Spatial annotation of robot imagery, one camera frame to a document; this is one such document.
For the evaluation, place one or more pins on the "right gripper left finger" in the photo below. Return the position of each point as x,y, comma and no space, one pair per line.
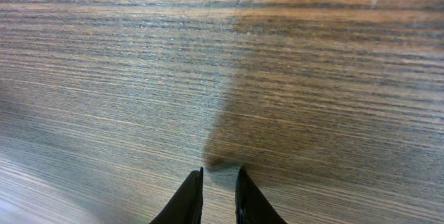
185,206

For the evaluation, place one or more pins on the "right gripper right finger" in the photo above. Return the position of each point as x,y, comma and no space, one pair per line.
252,207

